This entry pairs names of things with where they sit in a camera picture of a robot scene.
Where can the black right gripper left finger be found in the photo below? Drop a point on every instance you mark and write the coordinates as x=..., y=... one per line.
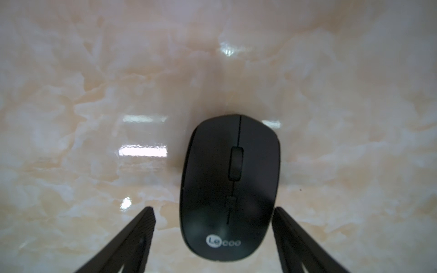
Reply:
x=128, y=251

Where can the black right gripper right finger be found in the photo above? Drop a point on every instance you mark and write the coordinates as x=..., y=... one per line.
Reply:
x=298, y=251

